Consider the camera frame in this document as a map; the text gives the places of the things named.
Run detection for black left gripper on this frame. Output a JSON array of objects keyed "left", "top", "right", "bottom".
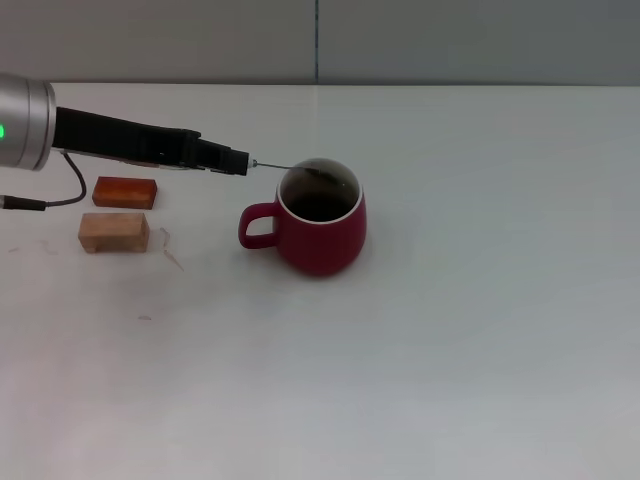
[{"left": 52, "top": 106, "right": 250, "bottom": 177}]

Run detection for blue handled metal spoon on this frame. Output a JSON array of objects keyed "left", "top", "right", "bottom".
[{"left": 248, "top": 157, "right": 341, "bottom": 184}]

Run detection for red ceramic mug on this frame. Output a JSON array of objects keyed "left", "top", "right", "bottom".
[{"left": 237, "top": 157, "right": 368, "bottom": 279}]

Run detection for red-brown wooden block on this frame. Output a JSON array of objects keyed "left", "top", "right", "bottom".
[{"left": 92, "top": 176, "right": 159, "bottom": 210}]

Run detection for light wooden block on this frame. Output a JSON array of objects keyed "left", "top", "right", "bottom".
[{"left": 77, "top": 212, "right": 151, "bottom": 254}]

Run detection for grey left arm cable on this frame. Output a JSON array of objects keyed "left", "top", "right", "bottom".
[{"left": 0, "top": 151, "right": 88, "bottom": 212}]

